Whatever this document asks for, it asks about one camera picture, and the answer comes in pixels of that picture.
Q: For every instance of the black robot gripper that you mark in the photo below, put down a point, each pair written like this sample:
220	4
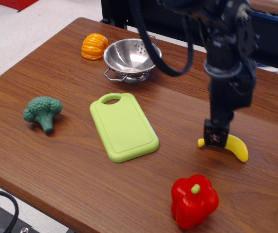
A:
229	90

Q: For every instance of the yellow toy banana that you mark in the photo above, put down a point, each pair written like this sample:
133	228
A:
233	144

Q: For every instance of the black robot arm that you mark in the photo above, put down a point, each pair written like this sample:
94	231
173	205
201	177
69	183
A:
226	31

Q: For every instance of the steel colander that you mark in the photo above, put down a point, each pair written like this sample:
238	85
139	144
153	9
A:
128	61

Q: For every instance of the red toy bell pepper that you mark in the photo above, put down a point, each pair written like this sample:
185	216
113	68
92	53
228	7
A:
193	200

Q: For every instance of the green plastic cutting board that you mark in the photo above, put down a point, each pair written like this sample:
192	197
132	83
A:
123	127

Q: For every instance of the orange toy pumpkin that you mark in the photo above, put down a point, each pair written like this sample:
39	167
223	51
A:
94	46

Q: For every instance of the green toy broccoli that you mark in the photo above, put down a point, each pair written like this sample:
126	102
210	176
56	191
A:
42	110

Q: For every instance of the red box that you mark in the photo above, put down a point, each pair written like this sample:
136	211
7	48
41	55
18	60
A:
17	4

